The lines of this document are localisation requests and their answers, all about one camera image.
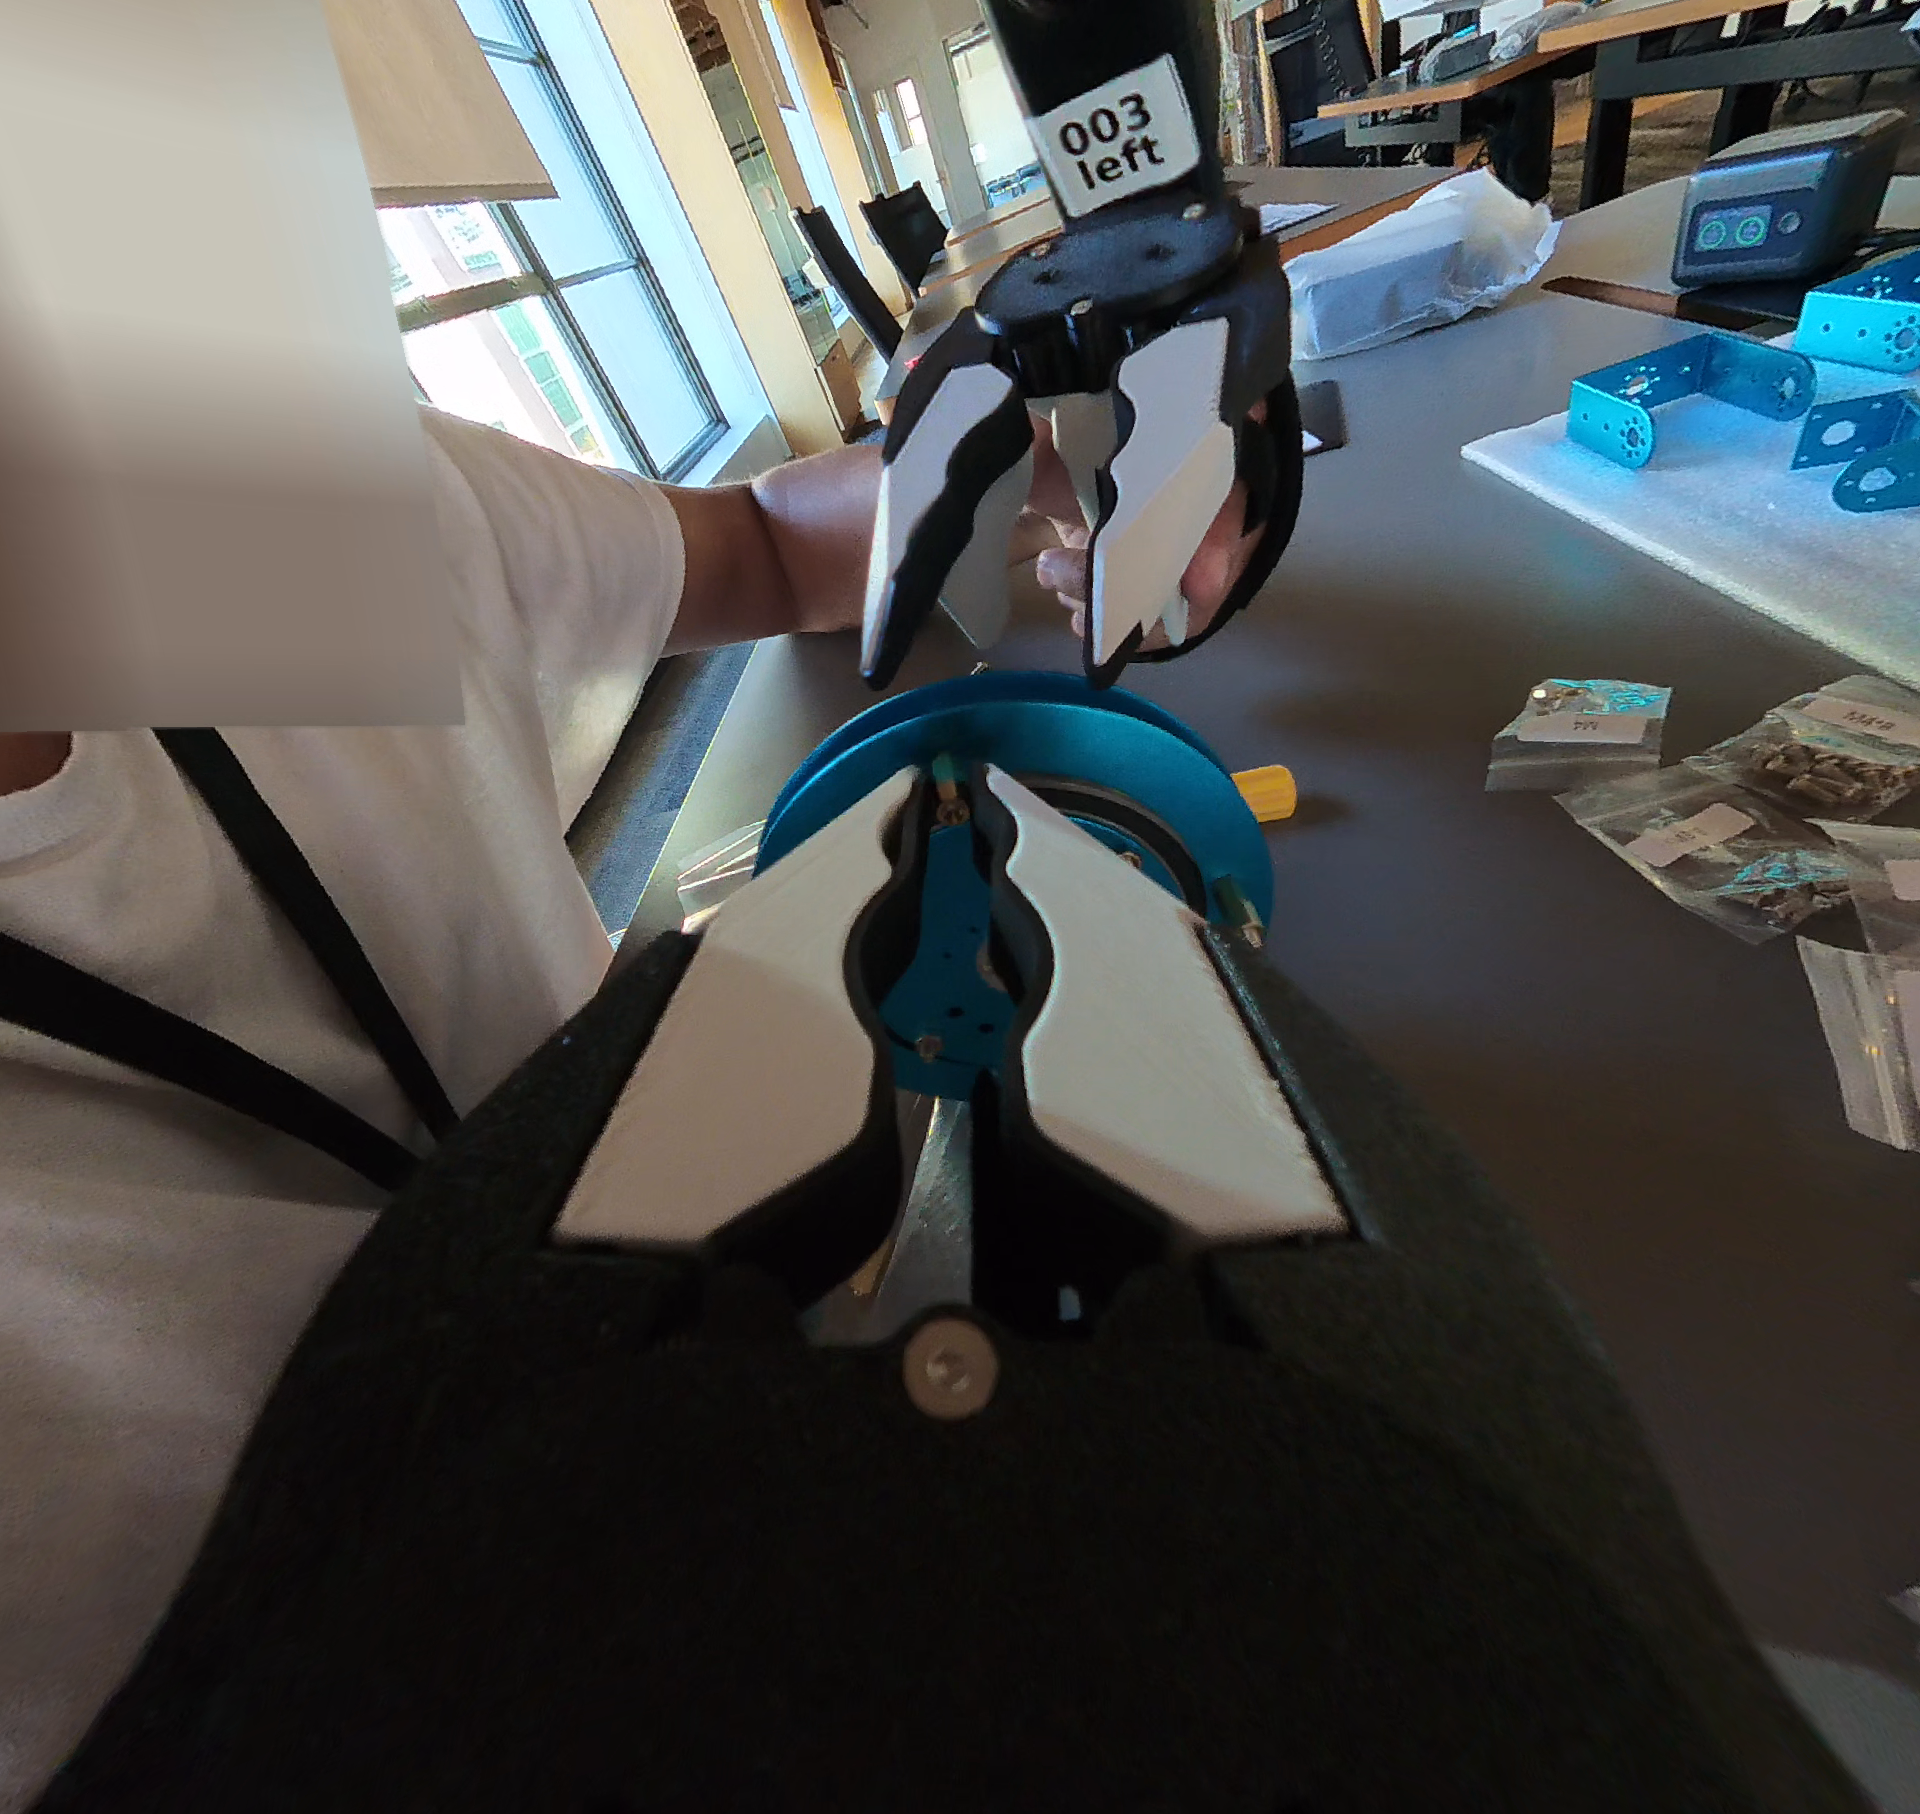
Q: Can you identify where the white wrapped grey package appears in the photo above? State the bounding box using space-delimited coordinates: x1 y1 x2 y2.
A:
1282 168 1565 363

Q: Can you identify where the person's beige shirt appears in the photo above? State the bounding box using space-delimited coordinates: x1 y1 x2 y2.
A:
0 403 691 1807

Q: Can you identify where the person's left hand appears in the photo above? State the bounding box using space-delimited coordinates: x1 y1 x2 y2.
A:
1027 408 1264 644

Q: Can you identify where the grey charger with screen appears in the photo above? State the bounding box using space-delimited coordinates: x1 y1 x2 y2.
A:
1669 109 1909 296

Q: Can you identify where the pile of small hardware bags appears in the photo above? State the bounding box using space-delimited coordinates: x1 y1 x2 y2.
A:
1485 672 1920 1160

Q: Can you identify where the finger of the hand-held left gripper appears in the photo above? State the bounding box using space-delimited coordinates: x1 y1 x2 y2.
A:
1087 317 1240 684
862 365 1041 691

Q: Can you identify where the blue round metal turntable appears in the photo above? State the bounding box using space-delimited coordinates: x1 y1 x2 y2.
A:
750 668 1277 1105

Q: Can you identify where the black office chair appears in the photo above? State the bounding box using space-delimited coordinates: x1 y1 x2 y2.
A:
789 187 952 363
1259 0 1376 169

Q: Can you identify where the white foam sheet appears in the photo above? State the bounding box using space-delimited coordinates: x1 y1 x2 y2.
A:
1459 236 1920 685

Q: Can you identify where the large window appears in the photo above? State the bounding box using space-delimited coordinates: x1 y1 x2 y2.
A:
373 0 725 485

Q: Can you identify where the person's left forearm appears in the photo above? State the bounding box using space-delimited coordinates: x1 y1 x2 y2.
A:
646 442 889 652

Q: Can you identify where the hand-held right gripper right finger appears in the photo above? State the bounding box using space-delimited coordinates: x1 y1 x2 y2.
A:
972 766 1352 1246

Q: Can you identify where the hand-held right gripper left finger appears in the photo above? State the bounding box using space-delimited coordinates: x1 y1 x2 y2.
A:
552 766 938 1254

